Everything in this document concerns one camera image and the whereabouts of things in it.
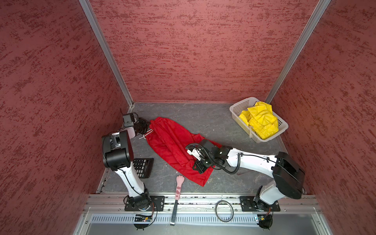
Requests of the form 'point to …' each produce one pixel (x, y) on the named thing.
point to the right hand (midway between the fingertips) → (194, 172)
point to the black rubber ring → (216, 211)
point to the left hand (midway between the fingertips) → (151, 122)
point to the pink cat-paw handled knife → (179, 179)
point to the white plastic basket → (235, 109)
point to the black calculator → (143, 166)
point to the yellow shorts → (261, 119)
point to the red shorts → (171, 142)
